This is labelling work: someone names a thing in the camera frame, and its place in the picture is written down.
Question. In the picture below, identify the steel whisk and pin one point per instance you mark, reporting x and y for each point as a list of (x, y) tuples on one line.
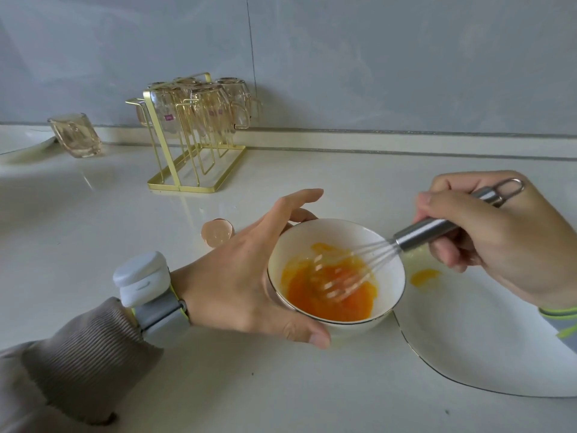
[(423, 232)]

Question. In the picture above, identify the yellow egg spill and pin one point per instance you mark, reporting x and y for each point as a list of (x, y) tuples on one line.
[(424, 277)]

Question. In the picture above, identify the person's left forearm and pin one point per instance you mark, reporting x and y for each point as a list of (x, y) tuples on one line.
[(76, 369)]

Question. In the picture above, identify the person's right thumb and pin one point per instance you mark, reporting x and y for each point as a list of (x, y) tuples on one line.
[(448, 254)]

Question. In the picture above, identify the large white plate dark rim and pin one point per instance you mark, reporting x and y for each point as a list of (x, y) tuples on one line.
[(478, 338)]

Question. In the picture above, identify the white bowl with gold rim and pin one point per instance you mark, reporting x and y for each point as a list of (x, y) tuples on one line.
[(387, 284)]

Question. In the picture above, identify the grey green wrist band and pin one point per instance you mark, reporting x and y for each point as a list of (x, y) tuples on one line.
[(561, 316)]

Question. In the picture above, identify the beaten orange egg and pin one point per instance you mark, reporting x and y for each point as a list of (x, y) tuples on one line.
[(315, 297)]

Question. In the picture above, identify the amber glass cup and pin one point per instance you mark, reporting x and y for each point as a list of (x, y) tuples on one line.
[(75, 135), (234, 101), (187, 81), (163, 105), (212, 110)]

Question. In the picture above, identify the person's left thumb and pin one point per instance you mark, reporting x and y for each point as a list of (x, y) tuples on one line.
[(297, 331)]

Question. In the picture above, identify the person's right hand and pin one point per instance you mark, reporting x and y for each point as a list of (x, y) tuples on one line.
[(518, 247)]

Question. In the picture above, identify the person's left middle finger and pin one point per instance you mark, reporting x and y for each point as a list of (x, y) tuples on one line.
[(304, 216)]

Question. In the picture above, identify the brown eggshell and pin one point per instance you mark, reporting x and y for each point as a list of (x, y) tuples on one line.
[(217, 233)]

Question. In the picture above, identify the person's left hand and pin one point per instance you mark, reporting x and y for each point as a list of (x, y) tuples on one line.
[(225, 275)]

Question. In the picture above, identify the white grey wrist tracker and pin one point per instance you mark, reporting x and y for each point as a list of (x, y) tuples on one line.
[(144, 284)]

